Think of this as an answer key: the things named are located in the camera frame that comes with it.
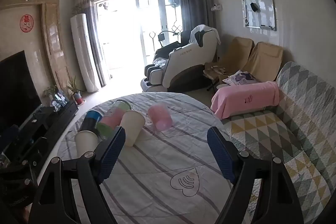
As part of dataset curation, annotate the pink plastic cup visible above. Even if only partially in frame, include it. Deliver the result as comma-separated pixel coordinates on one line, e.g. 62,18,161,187
146,104,174,131

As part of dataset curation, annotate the white paper cup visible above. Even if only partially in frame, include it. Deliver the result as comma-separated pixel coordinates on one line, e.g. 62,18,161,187
75,130,102,159

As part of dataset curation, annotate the purple printed cushion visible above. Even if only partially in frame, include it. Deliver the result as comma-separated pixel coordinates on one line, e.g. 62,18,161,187
223,70,261,86

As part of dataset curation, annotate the black television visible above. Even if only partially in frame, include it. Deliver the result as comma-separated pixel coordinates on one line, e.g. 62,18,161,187
0,50,43,133

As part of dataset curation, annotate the pink blanket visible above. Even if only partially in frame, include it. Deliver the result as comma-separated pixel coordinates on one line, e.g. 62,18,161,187
210,81,280,120

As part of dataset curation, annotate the potted plant in red pot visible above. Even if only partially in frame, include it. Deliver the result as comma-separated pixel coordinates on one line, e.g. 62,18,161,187
65,75,86,105

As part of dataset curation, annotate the triangle patterned sofa quilt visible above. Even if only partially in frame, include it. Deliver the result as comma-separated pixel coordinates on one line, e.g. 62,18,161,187
222,61,336,224

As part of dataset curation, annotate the black and blue cup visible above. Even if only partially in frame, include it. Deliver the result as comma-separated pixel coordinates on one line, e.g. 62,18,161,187
79,109,104,135

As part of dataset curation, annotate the small cluttered stool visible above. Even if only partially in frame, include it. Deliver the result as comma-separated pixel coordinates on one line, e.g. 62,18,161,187
203,61,232,91

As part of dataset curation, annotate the white massage chair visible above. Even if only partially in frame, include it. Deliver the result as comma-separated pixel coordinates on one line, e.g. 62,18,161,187
141,25,221,93

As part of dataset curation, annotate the grey striped quilt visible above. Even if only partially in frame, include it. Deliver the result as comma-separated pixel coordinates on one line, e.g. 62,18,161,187
56,92,253,224

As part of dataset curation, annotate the white standing air conditioner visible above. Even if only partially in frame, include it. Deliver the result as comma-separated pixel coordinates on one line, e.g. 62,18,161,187
70,13,102,92

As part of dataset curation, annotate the beige sofa back cushion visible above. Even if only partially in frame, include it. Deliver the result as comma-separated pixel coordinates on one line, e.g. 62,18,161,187
241,41,284,83
204,37,255,78

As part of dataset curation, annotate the wall whiteboard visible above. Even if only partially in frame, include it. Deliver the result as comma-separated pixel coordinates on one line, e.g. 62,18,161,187
241,0,278,32

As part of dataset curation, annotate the tabletop photo frame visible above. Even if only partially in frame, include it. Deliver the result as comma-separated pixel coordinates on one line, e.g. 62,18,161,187
54,91,70,105

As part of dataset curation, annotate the white cloth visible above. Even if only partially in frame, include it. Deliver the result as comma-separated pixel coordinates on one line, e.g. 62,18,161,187
189,24,221,46

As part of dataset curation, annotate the black television cabinet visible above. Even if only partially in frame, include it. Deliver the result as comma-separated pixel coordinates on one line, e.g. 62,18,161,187
14,101,79,163

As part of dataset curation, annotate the tablet on stand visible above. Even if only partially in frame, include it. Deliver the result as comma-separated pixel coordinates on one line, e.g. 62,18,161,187
157,31,182,47

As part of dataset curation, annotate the green and pink cup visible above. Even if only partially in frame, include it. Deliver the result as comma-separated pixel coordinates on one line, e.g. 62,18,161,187
96,99,132,139

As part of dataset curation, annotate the red round wall decoration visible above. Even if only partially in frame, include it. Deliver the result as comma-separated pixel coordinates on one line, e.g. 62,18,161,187
20,14,35,33

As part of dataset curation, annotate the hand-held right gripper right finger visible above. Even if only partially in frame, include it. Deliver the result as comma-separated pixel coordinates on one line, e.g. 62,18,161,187
206,126,305,224

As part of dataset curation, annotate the small green potted plant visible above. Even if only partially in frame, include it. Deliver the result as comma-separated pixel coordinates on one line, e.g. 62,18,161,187
43,85,58,101

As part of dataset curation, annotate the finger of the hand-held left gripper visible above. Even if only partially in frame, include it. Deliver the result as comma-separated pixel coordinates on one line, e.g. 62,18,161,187
0,125,20,159

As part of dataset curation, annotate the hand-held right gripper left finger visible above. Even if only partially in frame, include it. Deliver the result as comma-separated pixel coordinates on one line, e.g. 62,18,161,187
28,126,126,224

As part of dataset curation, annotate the cream paper cup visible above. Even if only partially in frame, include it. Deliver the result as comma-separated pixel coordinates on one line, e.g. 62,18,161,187
119,110,146,147

